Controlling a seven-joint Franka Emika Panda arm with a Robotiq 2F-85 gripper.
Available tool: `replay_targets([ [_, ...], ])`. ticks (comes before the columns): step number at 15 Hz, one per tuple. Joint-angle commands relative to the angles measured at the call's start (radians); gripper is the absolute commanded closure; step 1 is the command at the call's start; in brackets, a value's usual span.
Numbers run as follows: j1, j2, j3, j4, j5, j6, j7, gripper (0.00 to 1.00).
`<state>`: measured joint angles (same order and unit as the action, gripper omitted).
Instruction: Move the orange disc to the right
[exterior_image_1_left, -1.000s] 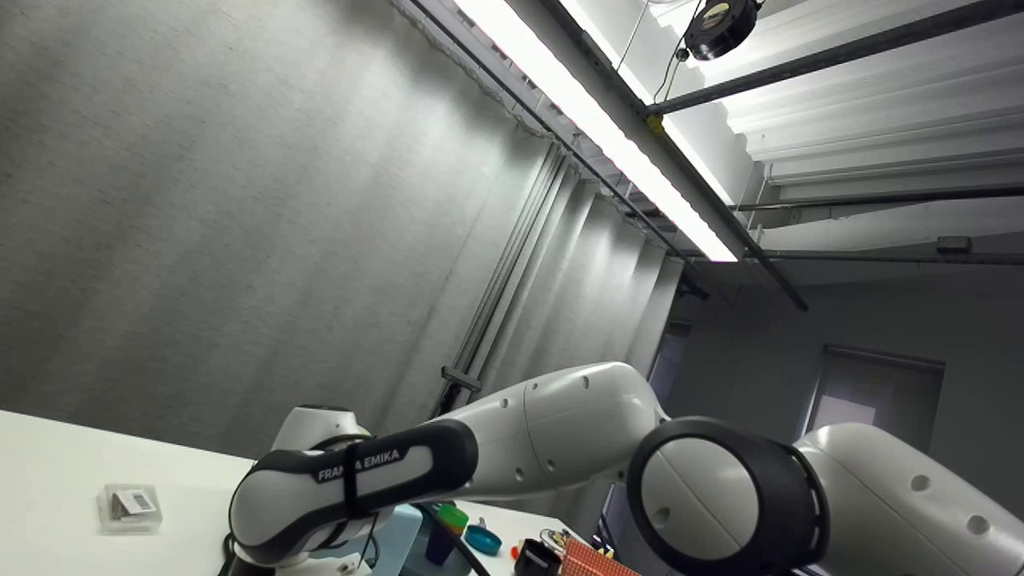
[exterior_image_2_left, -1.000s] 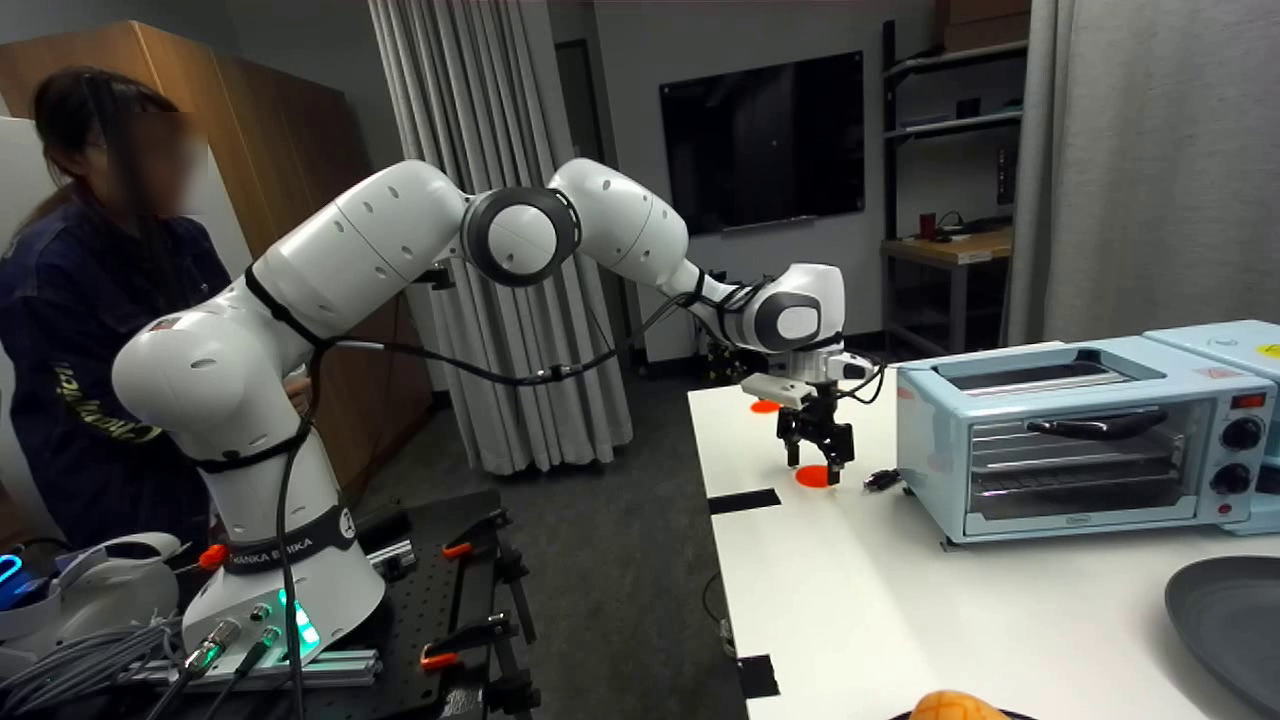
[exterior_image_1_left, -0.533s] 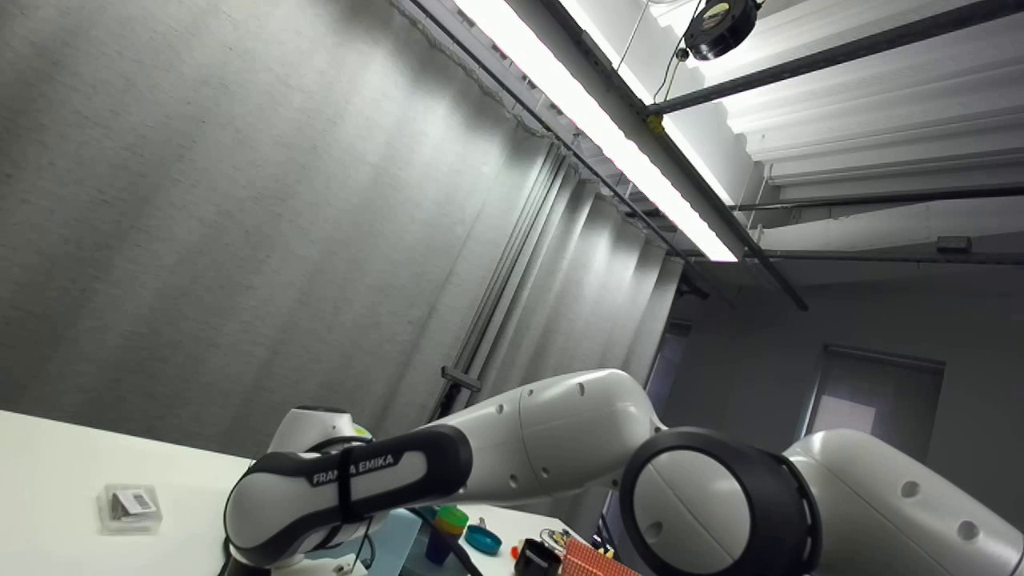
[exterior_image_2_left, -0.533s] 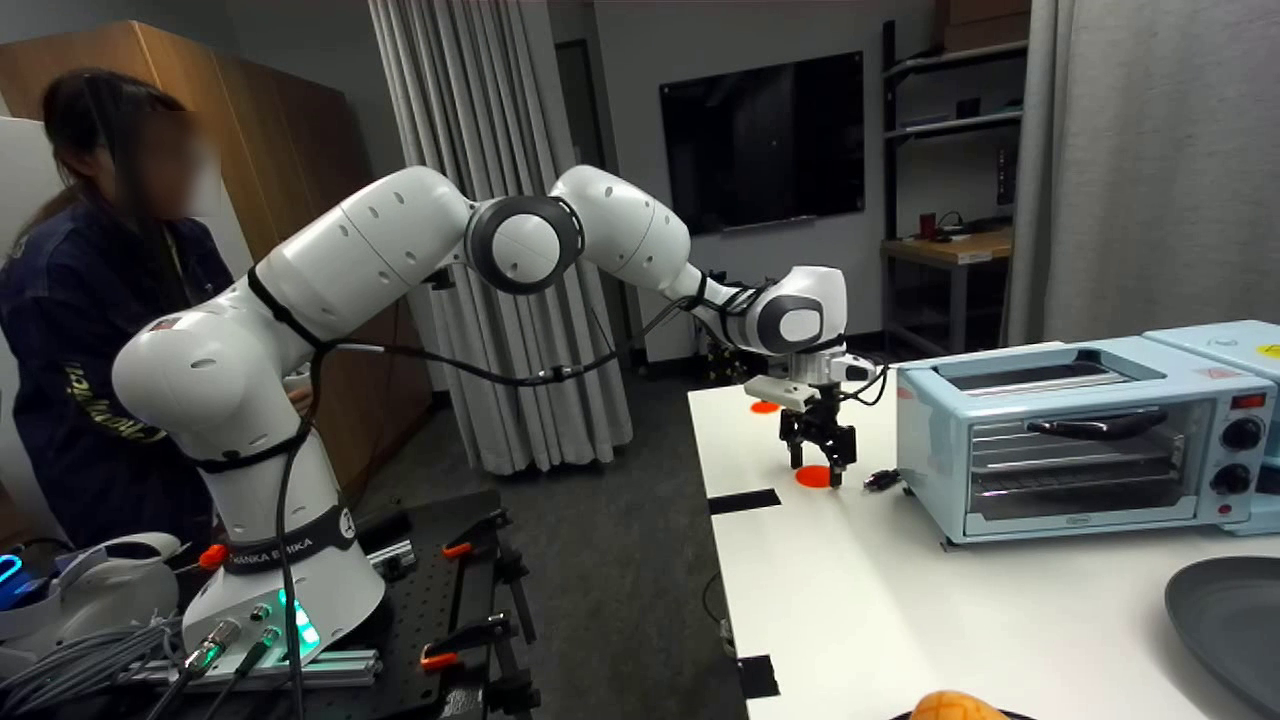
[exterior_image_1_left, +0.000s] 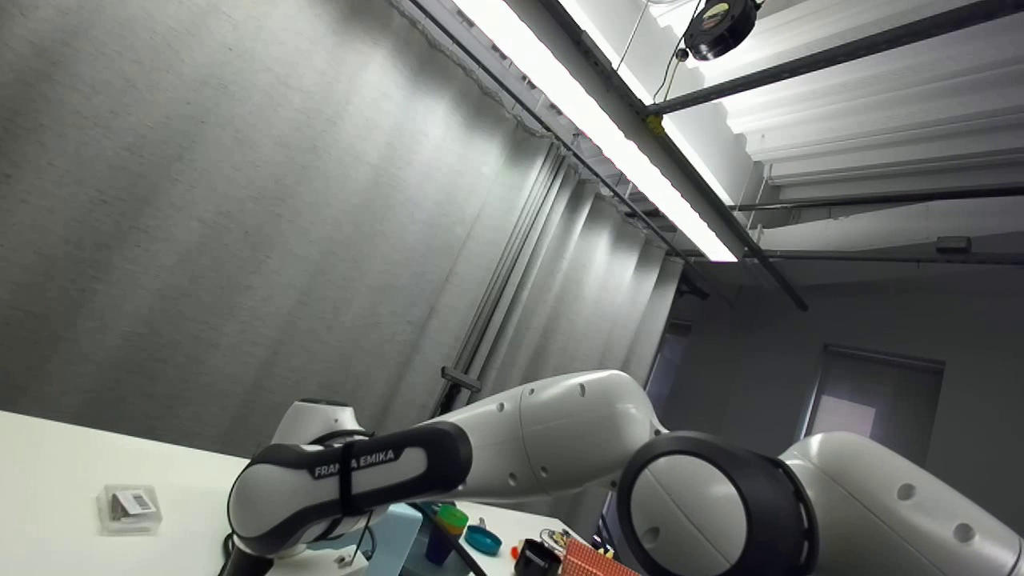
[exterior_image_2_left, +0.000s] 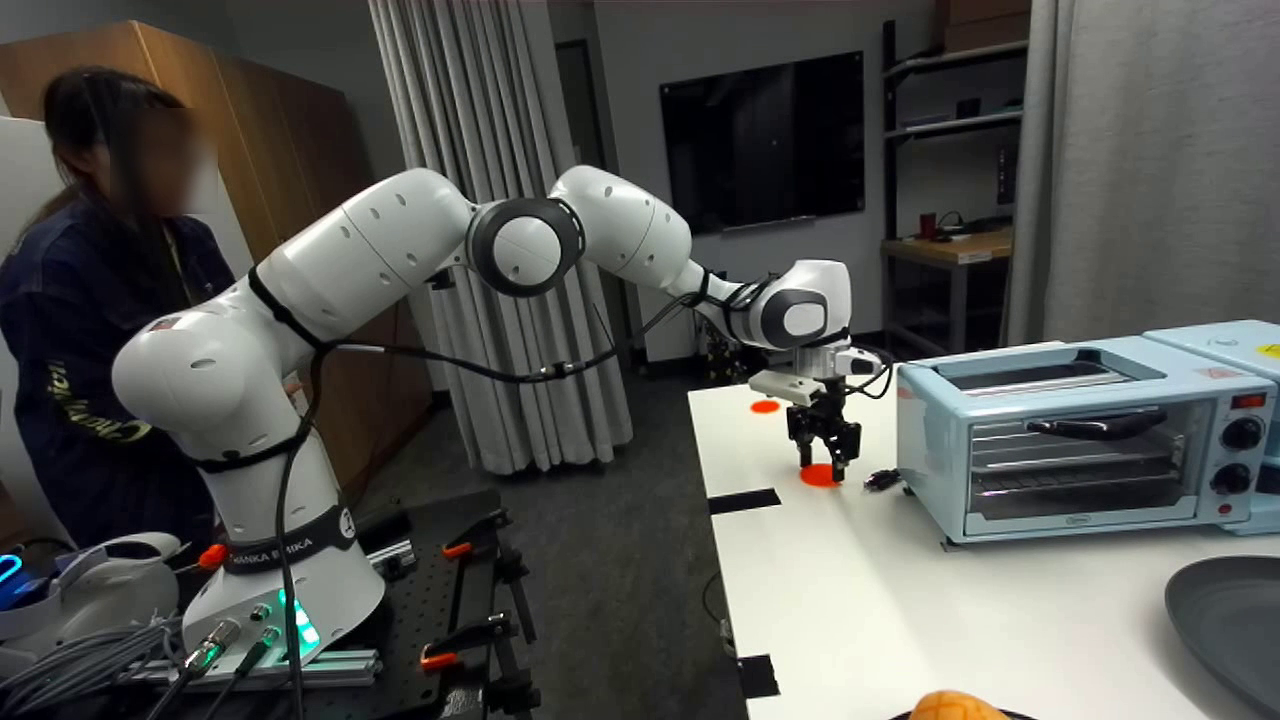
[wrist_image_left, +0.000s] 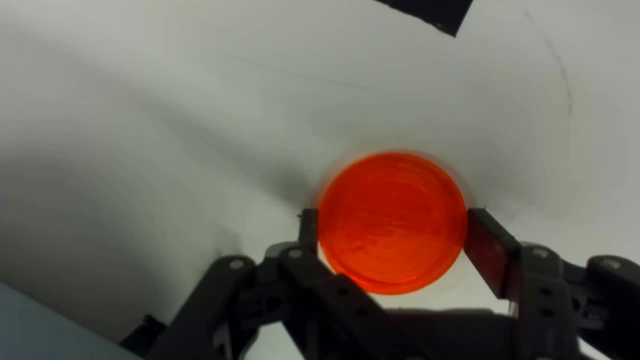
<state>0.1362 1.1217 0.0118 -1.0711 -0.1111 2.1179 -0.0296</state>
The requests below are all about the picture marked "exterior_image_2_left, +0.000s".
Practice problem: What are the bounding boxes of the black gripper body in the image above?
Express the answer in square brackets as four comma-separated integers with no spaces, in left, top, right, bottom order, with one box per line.
[781,391,860,449]

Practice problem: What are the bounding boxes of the wooden side desk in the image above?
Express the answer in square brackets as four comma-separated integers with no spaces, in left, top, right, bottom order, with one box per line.
[883,227,1018,351]

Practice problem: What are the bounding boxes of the light blue toaster oven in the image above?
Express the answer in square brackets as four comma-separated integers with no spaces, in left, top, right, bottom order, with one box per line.
[891,331,1272,553]

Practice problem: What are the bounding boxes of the orange fruit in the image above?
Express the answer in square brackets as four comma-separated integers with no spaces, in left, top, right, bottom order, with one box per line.
[911,688,1012,720]

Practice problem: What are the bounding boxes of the dark shelf unit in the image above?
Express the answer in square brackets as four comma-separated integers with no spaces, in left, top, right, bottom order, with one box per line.
[875,12,1038,357]

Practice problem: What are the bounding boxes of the silver toaster oven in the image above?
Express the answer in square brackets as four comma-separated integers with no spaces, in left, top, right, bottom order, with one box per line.
[1145,318,1280,538]

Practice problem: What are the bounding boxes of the grey plain curtain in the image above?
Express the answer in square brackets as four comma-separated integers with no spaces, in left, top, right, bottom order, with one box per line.
[1003,0,1280,348]

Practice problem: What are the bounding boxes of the black round pan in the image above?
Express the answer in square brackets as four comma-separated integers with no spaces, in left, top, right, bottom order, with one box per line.
[1160,553,1280,720]

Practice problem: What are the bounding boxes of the brown cardboard box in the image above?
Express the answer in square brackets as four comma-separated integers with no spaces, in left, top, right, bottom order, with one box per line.
[938,0,1038,57]

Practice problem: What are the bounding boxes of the light grey pleated curtain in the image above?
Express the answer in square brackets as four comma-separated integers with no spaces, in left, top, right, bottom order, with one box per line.
[364,0,640,482]

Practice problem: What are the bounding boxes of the wooden cabinet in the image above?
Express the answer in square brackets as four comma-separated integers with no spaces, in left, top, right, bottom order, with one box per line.
[0,16,442,505]

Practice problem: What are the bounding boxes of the white grey plastic device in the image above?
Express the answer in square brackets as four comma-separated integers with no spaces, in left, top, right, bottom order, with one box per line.
[26,528,185,657]

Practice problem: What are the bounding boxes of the person in dark jacket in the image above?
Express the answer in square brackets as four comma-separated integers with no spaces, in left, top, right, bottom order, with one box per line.
[0,63,259,553]

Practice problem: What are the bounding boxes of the small blue object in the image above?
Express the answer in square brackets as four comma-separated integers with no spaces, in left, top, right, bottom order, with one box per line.
[0,550,48,611]

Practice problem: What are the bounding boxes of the black table edge bracket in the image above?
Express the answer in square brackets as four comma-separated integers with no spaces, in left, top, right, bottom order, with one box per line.
[738,647,786,702]
[704,484,786,519]

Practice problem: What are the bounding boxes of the black wall monitor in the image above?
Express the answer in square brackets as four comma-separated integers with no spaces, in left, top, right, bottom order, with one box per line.
[658,50,873,242]

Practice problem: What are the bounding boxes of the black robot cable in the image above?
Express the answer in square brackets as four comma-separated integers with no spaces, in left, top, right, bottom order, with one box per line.
[317,287,713,391]

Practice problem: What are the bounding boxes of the black clamp orange handle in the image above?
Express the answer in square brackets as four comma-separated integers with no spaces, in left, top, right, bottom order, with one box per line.
[418,609,544,720]
[185,538,234,579]
[438,505,541,647]

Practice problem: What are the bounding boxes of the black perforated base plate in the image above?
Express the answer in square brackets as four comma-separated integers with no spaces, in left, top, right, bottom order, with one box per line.
[134,484,541,720]

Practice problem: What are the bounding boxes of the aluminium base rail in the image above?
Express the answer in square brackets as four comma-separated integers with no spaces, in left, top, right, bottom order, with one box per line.
[118,645,384,692]

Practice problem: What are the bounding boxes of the grey cable bundle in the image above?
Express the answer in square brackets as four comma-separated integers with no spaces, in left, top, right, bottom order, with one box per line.
[0,611,185,720]

